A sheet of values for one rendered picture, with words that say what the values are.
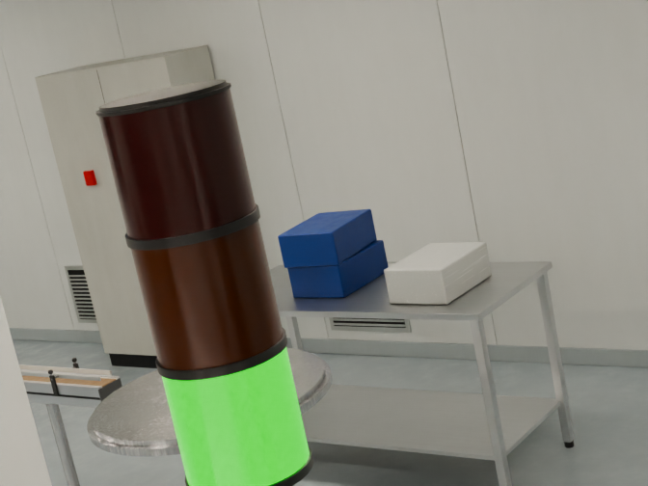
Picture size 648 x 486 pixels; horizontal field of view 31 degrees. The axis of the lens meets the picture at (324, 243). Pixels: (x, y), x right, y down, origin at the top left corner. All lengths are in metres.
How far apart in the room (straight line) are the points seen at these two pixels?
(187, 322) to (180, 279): 0.02
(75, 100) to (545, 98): 3.13
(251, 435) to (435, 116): 6.26
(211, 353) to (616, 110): 5.80
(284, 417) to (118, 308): 7.72
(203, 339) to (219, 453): 0.04
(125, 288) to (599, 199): 3.31
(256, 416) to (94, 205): 7.57
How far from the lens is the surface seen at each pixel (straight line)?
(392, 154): 6.89
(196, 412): 0.44
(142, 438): 4.24
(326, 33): 6.98
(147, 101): 0.42
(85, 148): 7.92
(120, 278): 8.04
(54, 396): 5.14
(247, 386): 0.44
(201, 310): 0.43
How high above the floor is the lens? 2.38
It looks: 13 degrees down
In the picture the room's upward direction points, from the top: 12 degrees counter-clockwise
